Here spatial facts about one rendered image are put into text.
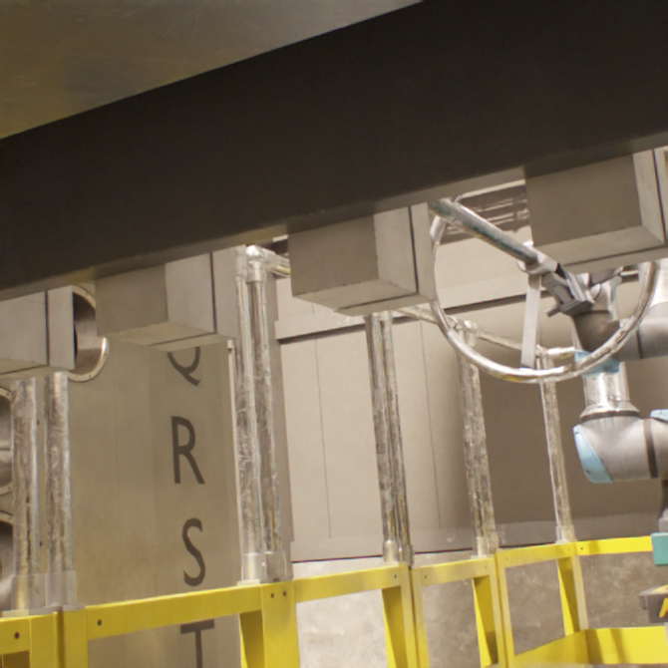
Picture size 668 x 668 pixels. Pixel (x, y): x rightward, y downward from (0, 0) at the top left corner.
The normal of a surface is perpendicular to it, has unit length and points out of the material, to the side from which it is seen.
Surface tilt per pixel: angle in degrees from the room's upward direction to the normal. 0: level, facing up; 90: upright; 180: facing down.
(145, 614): 90
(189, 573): 90
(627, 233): 180
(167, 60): 180
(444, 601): 90
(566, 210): 90
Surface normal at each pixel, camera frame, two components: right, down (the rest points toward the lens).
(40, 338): 0.87, -0.17
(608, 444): -0.30, -0.24
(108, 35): 0.08, 0.98
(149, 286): -0.48, -0.14
